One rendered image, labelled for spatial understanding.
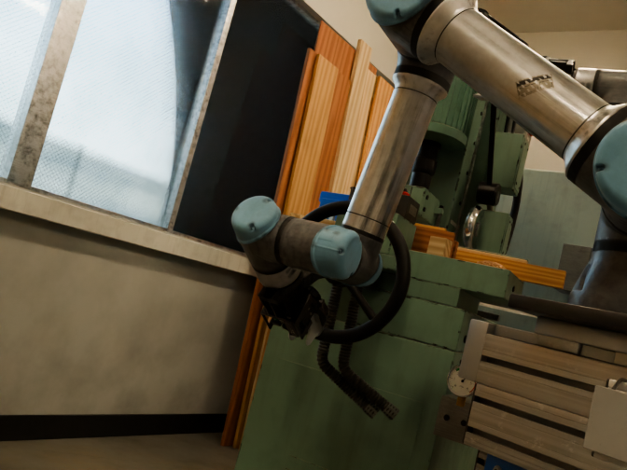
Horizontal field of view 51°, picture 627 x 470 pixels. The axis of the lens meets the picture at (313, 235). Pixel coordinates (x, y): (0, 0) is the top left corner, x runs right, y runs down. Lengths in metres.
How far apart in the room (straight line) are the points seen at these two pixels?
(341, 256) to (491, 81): 0.31
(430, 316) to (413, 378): 0.13
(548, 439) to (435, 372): 0.51
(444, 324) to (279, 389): 0.41
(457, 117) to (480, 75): 0.72
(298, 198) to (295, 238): 2.22
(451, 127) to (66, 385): 1.74
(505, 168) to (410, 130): 0.76
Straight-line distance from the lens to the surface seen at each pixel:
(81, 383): 2.71
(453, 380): 1.34
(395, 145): 1.06
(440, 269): 1.43
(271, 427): 1.56
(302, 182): 3.18
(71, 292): 2.56
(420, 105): 1.08
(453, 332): 1.41
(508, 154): 1.81
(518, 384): 0.97
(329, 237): 0.92
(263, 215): 0.96
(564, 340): 0.95
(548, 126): 0.88
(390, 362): 1.44
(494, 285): 1.40
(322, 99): 3.31
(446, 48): 0.95
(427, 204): 1.63
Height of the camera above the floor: 0.74
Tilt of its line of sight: 5 degrees up
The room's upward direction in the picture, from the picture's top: 14 degrees clockwise
